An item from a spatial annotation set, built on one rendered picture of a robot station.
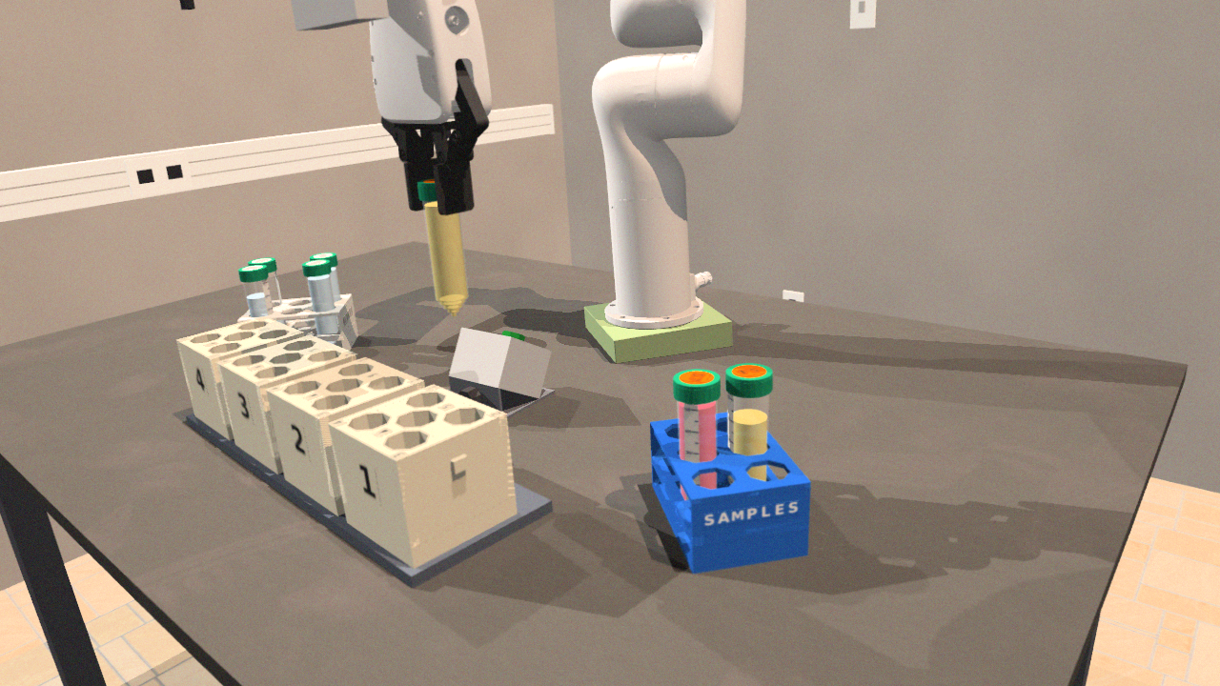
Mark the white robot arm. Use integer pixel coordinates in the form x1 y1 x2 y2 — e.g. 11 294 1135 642
292 0 745 330

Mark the sample tube with green cap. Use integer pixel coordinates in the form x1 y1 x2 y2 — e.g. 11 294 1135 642
417 178 468 316

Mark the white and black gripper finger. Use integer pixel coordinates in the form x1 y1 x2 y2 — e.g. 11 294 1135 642
431 59 489 215
381 116 438 212

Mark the blue tube rack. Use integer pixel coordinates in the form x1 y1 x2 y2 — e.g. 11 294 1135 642
650 413 811 574

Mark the cream bucket adapter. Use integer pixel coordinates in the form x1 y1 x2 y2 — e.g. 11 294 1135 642
328 385 519 569
176 316 304 439
266 356 425 516
216 334 357 474

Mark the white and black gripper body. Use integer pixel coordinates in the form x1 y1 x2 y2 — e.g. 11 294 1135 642
370 0 492 125

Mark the cream tube rack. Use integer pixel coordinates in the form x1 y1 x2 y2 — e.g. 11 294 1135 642
266 294 357 352

